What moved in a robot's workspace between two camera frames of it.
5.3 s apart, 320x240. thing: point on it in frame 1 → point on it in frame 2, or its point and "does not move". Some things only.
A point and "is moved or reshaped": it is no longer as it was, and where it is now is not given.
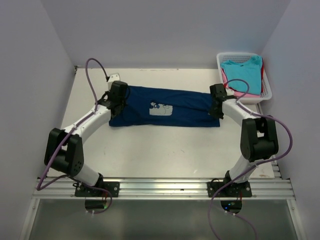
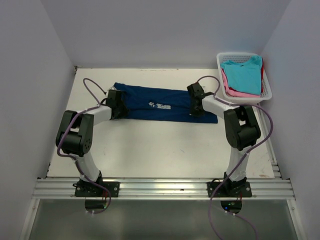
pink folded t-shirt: x=224 y=80 does not move
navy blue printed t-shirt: x=150 y=106 is moved or reshaped
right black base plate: x=234 y=190 does not move
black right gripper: x=212 y=112 → x=195 y=113
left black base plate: x=113 y=187 does not move
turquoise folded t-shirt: x=244 y=75 does not move
